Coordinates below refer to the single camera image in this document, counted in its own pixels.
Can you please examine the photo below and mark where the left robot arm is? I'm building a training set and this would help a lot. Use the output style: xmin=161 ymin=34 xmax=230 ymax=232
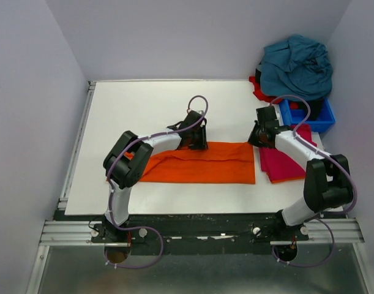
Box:
xmin=103 ymin=110 xmax=208 ymax=228

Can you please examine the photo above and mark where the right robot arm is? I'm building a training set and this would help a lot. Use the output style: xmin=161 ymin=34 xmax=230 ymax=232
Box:
xmin=248 ymin=106 xmax=357 ymax=227

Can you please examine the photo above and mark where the red crumpled t shirt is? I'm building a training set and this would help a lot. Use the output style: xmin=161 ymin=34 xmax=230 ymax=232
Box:
xmin=249 ymin=76 xmax=300 ymax=110

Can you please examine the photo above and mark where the folded magenta t shirt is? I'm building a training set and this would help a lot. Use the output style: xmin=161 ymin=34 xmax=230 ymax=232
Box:
xmin=258 ymin=124 xmax=318 ymax=182

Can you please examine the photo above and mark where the blue plastic bin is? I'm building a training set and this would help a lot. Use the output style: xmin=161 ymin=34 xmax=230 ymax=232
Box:
xmin=279 ymin=98 xmax=335 ymax=133

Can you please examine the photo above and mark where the teal crumpled t shirt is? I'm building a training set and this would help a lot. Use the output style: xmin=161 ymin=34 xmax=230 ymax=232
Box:
xmin=260 ymin=34 xmax=333 ymax=101

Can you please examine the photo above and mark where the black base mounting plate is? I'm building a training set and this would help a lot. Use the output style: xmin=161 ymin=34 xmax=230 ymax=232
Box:
xmin=53 ymin=211 xmax=348 ymax=257

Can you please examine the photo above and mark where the aluminium extrusion rail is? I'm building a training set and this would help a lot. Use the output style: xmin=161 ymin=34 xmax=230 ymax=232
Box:
xmin=40 ymin=219 xmax=365 ymax=247

